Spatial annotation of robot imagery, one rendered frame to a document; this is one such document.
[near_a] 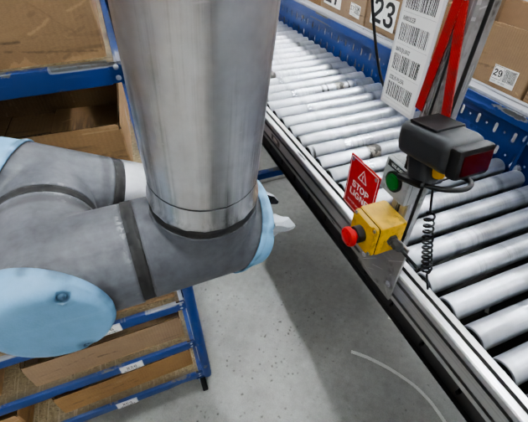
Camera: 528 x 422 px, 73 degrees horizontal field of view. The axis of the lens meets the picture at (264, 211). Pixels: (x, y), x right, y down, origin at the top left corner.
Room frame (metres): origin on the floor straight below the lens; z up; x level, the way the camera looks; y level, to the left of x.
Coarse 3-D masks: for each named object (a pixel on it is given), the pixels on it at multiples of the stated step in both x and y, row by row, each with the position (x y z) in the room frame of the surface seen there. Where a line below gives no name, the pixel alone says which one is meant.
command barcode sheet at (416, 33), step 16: (416, 0) 0.58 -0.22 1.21; (432, 0) 0.55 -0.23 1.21; (400, 16) 0.61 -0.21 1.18; (416, 16) 0.57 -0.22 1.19; (432, 16) 0.54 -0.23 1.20; (400, 32) 0.60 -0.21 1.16; (416, 32) 0.57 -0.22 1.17; (432, 32) 0.54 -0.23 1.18; (400, 48) 0.59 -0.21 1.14; (416, 48) 0.56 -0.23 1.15; (432, 48) 0.53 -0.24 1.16; (400, 64) 0.58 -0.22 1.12; (416, 64) 0.55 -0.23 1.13; (400, 80) 0.57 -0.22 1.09; (416, 80) 0.54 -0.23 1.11; (384, 96) 0.60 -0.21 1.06; (400, 96) 0.56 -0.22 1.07; (416, 96) 0.53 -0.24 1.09; (400, 112) 0.56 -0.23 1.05
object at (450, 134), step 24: (408, 120) 0.47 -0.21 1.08; (432, 120) 0.46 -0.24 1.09; (408, 144) 0.45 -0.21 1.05; (432, 144) 0.41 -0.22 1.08; (456, 144) 0.39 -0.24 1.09; (480, 144) 0.39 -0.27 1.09; (408, 168) 0.45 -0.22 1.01; (432, 168) 0.40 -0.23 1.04; (456, 168) 0.37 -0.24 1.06; (480, 168) 0.38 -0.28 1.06
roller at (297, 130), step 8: (360, 112) 1.16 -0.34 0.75; (368, 112) 1.15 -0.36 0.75; (376, 112) 1.16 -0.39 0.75; (384, 112) 1.17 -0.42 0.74; (392, 112) 1.17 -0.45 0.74; (328, 120) 1.10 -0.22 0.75; (336, 120) 1.10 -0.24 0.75; (344, 120) 1.11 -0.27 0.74; (352, 120) 1.12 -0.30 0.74; (360, 120) 1.12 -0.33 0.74; (368, 120) 1.13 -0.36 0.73; (288, 128) 1.06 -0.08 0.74; (296, 128) 1.05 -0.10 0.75; (304, 128) 1.05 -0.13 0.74; (312, 128) 1.06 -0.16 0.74; (320, 128) 1.07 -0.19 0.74; (328, 128) 1.08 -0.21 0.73; (296, 136) 1.03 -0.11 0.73
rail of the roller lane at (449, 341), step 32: (288, 160) 0.94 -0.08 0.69; (320, 192) 0.75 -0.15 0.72; (416, 288) 0.42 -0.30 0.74; (416, 320) 0.38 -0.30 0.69; (448, 320) 0.35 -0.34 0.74; (448, 352) 0.31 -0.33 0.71; (480, 352) 0.29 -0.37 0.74; (480, 384) 0.25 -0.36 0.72; (512, 384) 0.24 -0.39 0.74; (512, 416) 0.20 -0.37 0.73
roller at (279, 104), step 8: (352, 88) 1.36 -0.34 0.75; (360, 88) 1.36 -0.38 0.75; (368, 88) 1.37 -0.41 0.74; (376, 88) 1.38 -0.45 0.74; (304, 96) 1.28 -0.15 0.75; (312, 96) 1.29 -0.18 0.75; (320, 96) 1.29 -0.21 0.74; (328, 96) 1.30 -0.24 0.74; (336, 96) 1.31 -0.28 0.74; (344, 96) 1.32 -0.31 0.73; (272, 104) 1.23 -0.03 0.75; (280, 104) 1.23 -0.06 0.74; (288, 104) 1.24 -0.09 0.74; (296, 104) 1.25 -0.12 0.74
